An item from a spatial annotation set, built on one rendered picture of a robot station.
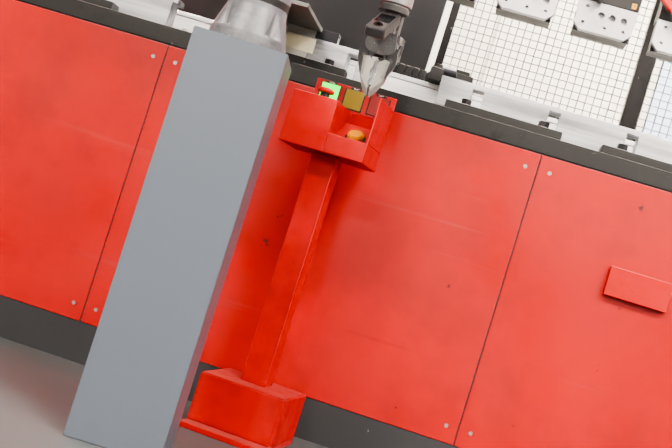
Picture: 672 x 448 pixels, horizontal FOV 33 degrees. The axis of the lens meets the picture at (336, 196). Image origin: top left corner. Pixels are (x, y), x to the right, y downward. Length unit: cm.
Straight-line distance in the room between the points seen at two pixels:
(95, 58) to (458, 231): 102
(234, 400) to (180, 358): 46
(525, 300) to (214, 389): 77
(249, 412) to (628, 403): 90
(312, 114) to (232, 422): 70
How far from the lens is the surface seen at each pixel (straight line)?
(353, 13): 349
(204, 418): 251
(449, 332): 273
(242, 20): 209
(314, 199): 253
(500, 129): 275
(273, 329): 254
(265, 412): 247
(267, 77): 205
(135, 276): 205
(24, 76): 299
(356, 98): 265
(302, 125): 251
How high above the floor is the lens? 46
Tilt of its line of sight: 3 degrees up
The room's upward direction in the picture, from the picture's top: 17 degrees clockwise
